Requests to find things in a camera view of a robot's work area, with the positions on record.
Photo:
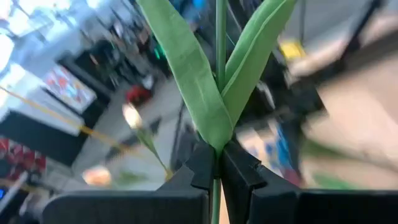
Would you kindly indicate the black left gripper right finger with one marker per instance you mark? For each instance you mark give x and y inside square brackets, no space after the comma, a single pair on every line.
[295,208]

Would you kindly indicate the red equipment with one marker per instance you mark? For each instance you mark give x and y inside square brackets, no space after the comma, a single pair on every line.
[18,155]

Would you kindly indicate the colourful floral cloth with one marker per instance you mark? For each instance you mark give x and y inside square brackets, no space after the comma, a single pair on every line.
[68,87]

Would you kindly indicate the dark red artificial tulip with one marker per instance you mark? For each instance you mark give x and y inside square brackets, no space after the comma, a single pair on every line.
[192,77]

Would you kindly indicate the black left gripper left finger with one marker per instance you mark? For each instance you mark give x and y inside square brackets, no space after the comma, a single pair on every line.
[140,208]

